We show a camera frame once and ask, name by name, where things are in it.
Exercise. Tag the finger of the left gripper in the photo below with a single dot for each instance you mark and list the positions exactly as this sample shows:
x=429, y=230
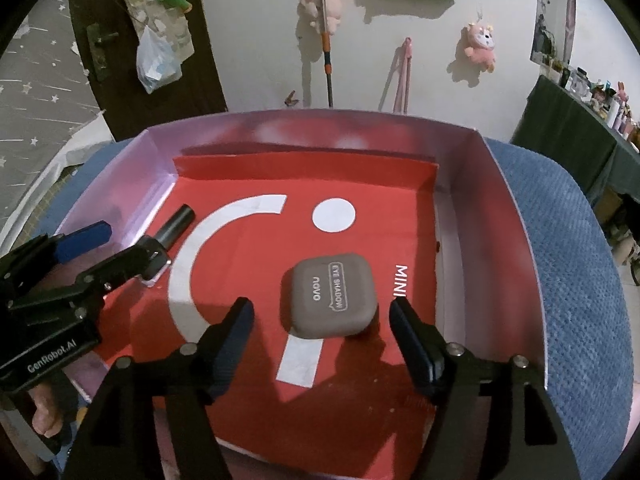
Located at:
x=143, y=260
x=78, y=243

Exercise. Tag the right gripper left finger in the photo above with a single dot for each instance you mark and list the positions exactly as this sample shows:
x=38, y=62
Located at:
x=221, y=348

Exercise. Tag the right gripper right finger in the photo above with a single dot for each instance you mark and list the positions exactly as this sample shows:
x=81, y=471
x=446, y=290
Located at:
x=422, y=348

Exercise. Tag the black star nail polish bottle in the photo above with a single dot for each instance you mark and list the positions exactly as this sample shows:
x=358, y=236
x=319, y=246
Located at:
x=172, y=237

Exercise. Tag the grey eye shadow case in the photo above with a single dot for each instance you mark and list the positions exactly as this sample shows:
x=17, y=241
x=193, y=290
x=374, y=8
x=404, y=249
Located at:
x=332, y=296

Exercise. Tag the person's left hand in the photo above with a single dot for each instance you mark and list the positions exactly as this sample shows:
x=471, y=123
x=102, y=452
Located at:
x=56, y=402

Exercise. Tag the blue textured cushion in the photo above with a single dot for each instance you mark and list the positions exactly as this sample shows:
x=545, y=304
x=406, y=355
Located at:
x=570, y=284

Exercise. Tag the purple cardboard tray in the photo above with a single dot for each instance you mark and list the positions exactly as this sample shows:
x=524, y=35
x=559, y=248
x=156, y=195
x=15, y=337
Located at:
x=144, y=413

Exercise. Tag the white plastic bag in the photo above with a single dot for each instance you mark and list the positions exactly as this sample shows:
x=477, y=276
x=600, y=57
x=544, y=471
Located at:
x=157, y=63

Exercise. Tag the dark wooden door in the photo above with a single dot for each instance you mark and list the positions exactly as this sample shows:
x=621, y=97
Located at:
x=108, y=33

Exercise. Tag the dark green covered table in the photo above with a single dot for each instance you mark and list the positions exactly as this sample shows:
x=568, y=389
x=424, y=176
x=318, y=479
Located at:
x=556, y=125

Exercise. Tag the light pink plush toy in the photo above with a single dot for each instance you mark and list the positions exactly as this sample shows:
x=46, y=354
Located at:
x=318, y=10

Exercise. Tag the pink hanger on wall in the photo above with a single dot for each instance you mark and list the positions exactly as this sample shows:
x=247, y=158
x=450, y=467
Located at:
x=400, y=67

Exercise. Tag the orange handled mop stick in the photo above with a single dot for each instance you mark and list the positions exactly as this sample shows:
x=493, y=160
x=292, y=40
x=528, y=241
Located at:
x=326, y=49

